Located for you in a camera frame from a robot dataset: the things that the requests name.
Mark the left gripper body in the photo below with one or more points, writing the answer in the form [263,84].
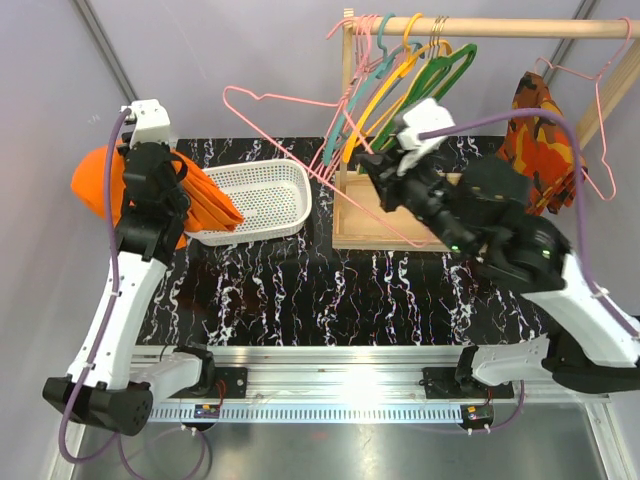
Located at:
[182,199]

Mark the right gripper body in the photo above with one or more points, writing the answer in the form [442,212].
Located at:
[424,191]

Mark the pink wire hanger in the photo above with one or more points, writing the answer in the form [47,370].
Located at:
[357,222]
[593,120]

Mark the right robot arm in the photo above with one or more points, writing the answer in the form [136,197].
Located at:
[482,217]

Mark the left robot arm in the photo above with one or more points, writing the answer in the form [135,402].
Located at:
[99,388]

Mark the green plastic hanger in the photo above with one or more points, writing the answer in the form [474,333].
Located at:
[440,67]

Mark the camouflage orange trousers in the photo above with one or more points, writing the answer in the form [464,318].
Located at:
[539,149]

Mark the teal plastic hanger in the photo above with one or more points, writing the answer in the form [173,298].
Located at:
[370,85]

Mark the yellow plastic hanger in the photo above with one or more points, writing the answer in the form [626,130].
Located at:
[363,132]

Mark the wooden clothes rack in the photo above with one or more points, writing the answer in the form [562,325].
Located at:
[620,81]

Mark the white perforated plastic basket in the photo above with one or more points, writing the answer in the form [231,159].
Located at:
[273,196]

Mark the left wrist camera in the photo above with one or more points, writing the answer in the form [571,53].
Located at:
[150,121]

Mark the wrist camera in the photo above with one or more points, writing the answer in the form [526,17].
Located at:
[150,121]
[423,116]

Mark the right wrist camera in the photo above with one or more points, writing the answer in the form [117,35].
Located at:
[423,116]

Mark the pink wire hangers bunch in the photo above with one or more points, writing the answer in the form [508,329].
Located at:
[348,60]

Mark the aluminium corner frame post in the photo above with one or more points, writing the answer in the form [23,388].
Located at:
[120,80]

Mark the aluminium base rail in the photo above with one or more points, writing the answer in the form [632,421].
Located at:
[370,385]

